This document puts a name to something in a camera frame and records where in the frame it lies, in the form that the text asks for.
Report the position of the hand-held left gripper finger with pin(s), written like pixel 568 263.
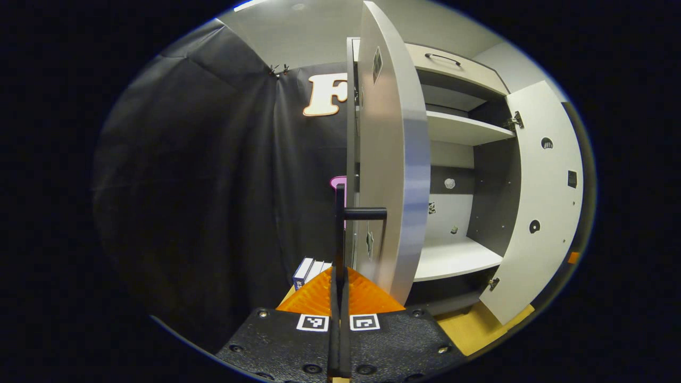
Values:
pixel 333 356
pixel 346 356

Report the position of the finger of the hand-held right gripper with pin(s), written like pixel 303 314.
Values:
pixel 573 258

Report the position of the grey cabinet door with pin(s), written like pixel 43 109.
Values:
pixel 393 159
pixel 537 213

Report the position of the grey double-door shoe cabinet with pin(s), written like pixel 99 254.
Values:
pixel 457 255

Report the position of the grey cabinet drawer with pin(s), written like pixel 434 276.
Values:
pixel 468 74

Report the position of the blue white carton box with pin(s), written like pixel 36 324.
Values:
pixel 325 266
pixel 316 268
pixel 301 274

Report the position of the black backdrop cloth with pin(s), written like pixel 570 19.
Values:
pixel 213 186

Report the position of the metal cloth clip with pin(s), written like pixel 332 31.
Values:
pixel 285 69
pixel 273 70

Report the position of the ceiling smoke detector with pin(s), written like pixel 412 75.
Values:
pixel 299 7

